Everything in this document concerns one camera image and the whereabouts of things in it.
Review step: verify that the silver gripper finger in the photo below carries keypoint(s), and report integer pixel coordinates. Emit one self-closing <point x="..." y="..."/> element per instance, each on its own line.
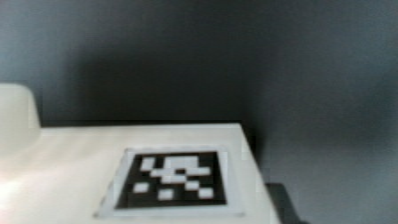
<point x="20" y="126"/>

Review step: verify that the white drawer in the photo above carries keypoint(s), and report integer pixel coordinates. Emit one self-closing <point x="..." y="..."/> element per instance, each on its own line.
<point x="134" y="175"/>

